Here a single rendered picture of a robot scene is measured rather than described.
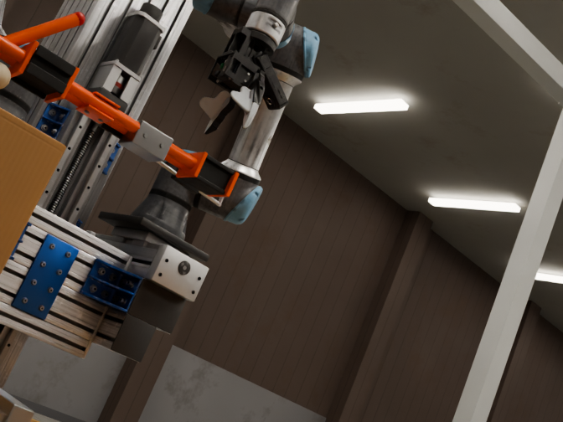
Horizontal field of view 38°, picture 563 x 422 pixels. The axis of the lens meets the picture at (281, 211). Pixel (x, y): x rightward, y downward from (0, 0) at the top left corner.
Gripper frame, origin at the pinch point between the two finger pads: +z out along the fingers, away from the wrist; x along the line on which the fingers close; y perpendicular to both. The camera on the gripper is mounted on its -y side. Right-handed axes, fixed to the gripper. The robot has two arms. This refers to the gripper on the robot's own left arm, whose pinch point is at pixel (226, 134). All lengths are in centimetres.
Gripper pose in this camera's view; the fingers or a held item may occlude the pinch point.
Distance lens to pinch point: 156.6
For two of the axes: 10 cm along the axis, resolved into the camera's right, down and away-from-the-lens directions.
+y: -7.4, -4.6, -4.9
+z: -3.9, 8.9, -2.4
